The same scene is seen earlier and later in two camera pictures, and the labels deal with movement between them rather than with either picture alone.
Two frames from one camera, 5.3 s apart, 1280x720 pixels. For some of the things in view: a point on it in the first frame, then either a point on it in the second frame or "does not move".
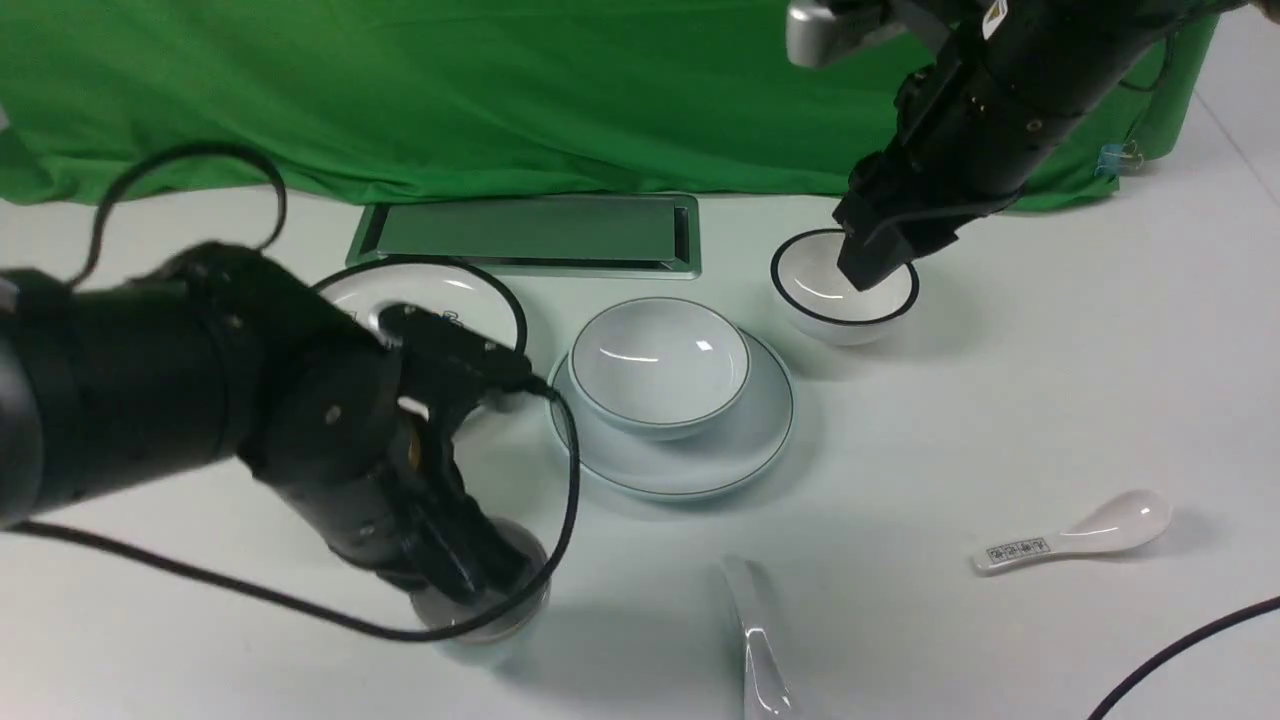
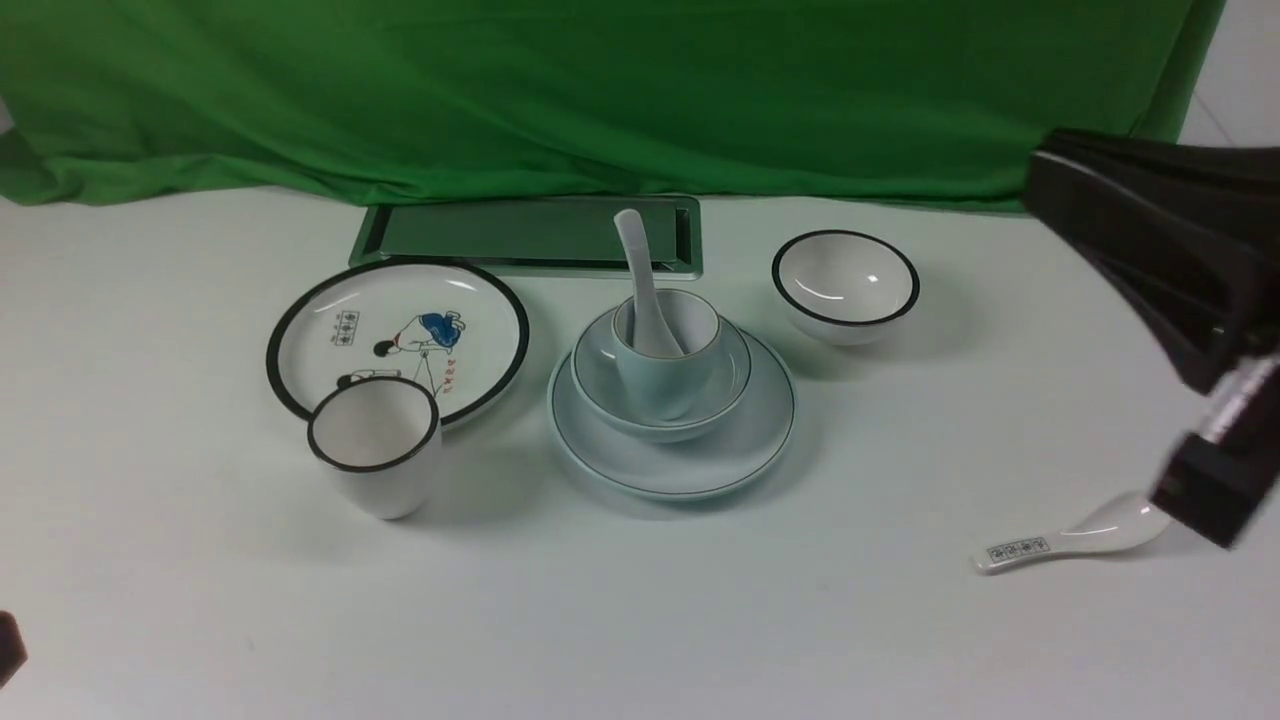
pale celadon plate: [719, 458] does not move
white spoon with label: [1118, 522] does not move
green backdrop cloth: [177, 101] does not move
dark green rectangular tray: [640, 237] does not move
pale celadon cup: [440, 614] to [668, 387]
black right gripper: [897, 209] to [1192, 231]
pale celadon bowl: [658, 369] does not move
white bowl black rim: [823, 300] does not move
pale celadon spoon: [769, 694] to [652, 337]
